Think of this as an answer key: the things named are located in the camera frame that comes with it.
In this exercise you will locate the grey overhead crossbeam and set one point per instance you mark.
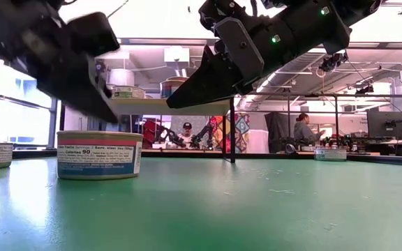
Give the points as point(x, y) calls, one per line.
point(159, 41)

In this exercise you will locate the silver ventilation duct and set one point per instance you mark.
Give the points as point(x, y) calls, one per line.
point(284, 69)

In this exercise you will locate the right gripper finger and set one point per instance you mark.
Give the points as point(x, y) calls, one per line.
point(208, 83)

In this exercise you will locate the black ceiling-mounted device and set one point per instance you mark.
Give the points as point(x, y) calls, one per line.
point(331, 62)

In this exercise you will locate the colourful patterned panel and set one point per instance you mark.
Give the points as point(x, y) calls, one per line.
point(241, 129)

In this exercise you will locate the red machine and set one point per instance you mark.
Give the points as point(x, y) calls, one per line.
point(149, 127)

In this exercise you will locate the person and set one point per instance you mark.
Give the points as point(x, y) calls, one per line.
point(304, 134)
point(187, 136)

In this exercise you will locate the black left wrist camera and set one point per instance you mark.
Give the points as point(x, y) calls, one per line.
point(93, 35)

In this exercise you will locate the green table mat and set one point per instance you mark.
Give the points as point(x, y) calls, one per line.
point(187, 216)

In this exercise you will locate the wooden shelf black metal frame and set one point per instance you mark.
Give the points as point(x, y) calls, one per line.
point(145, 106)

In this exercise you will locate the black frame workbench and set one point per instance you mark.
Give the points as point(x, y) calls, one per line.
point(361, 95)

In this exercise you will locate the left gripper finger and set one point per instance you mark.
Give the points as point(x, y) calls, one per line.
point(82, 94)

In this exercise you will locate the black monitor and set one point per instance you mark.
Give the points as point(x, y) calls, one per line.
point(389, 125)

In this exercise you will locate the white ceiling box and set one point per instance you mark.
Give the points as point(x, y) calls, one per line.
point(176, 54)

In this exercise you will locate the large window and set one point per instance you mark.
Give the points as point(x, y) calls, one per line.
point(19, 125)

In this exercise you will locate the black aluminium table frame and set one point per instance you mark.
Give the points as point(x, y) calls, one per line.
point(379, 159)

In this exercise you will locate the background black robot arm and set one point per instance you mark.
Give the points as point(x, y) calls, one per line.
point(337, 141)
point(171, 136)
point(202, 134)

